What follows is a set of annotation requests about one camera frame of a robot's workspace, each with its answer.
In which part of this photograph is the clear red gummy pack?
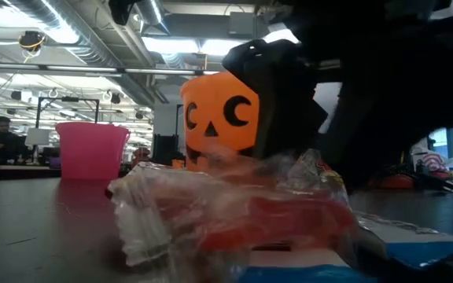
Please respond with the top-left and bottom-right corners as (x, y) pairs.
(106, 147), (363, 283)

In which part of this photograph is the silver ceiling duct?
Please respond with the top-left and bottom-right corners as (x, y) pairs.
(8, 0), (157, 107)

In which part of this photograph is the long tube light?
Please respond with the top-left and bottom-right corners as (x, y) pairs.
(0, 61), (219, 76)

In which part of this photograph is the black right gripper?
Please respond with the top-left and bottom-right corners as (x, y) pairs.
(285, 0), (453, 193)

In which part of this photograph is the yellow cable reel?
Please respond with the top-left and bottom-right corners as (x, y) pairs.
(17, 30), (46, 52)

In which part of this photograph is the red white striped bag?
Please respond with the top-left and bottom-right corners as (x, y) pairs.
(421, 152), (447, 173)

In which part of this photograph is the black equipment case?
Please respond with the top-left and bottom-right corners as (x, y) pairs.
(153, 133), (184, 166)

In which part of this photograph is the person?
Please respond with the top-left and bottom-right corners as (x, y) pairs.
(0, 116), (27, 164)

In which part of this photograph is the black table mat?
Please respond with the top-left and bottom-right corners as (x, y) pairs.
(0, 176), (453, 283)

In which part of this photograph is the pink plastic bucket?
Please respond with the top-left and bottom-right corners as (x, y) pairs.
(55, 121), (132, 182)

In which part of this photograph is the orange pumpkin face bucket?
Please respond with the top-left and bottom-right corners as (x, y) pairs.
(179, 70), (261, 174)

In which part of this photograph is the grey ceiling box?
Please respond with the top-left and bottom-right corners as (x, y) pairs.
(228, 11), (257, 39)

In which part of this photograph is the ceiling light panel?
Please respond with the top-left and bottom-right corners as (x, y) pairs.
(142, 35), (243, 55)

